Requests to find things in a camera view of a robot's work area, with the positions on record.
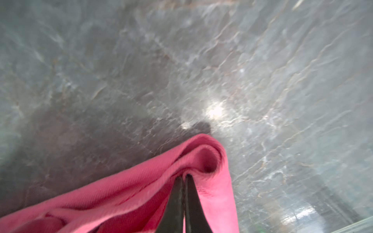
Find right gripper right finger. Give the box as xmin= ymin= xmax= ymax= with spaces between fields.
xmin=185 ymin=174 xmax=213 ymax=233

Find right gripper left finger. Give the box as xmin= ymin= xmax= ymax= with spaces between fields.
xmin=155 ymin=177 xmax=184 ymax=233

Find pink long pants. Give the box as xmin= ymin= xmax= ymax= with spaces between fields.
xmin=1 ymin=134 xmax=239 ymax=233

